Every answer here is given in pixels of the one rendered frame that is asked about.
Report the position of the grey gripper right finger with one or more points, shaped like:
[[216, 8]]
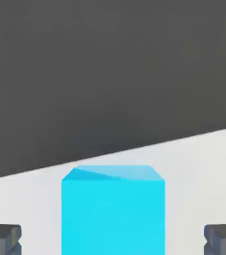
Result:
[[224, 239]]

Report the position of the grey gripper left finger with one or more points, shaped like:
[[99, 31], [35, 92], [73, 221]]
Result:
[[1, 239]]

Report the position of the small cyan cube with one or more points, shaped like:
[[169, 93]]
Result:
[[113, 215]]

